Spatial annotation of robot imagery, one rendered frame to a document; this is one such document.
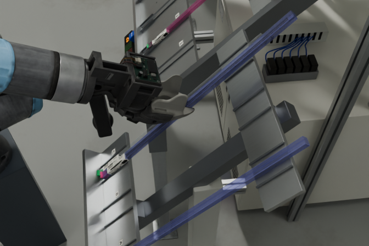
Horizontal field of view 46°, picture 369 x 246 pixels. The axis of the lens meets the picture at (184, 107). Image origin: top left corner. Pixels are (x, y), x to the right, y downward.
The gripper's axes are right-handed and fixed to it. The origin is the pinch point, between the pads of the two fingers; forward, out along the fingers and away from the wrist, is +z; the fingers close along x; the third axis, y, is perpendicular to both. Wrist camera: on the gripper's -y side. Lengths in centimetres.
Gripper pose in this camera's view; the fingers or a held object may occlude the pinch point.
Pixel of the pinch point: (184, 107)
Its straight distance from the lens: 79.7
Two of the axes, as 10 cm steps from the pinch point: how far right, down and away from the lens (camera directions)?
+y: 4.6, -6.3, -6.3
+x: -2.2, -7.7, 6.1
